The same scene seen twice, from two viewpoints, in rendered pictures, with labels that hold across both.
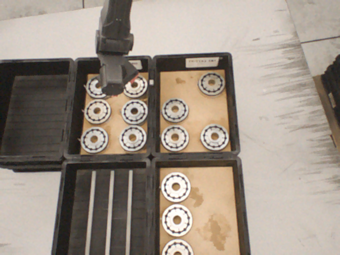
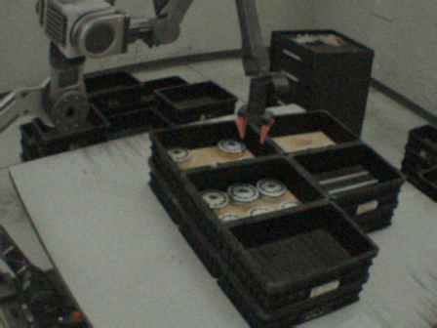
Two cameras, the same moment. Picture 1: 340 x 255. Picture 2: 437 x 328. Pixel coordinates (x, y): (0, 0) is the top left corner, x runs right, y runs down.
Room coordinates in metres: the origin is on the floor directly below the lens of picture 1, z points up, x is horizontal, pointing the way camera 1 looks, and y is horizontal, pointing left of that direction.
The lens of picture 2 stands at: (1.51, 1.35, 1.88)
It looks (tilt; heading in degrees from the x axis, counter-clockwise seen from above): 30 degrees down; 233
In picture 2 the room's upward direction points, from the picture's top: 6 degrees clockwise
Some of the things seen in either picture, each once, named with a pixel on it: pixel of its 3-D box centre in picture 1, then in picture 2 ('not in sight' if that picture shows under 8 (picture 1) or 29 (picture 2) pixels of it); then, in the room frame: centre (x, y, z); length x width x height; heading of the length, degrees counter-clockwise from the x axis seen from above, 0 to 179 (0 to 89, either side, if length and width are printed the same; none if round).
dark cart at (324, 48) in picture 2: not in sight; (318, 98); (-1.12, -1.09, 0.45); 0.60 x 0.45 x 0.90; 179
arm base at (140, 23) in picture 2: not in sight; (131, 29); (0.86, 0.04, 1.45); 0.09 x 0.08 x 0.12; 89
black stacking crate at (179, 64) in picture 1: (193, 108); (213, 157); (0.43, -0.10, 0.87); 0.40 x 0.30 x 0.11; 172
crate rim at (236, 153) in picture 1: (193, 102); (215, 144); (0.43, -0.10, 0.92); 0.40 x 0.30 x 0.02; 172
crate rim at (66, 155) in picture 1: (111, 105); (256, 189); (0.47, 0.20, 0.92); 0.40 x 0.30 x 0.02; 172
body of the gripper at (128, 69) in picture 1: (115, 69); (256, 105); (0.46, 0.12, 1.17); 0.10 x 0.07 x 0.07; 125
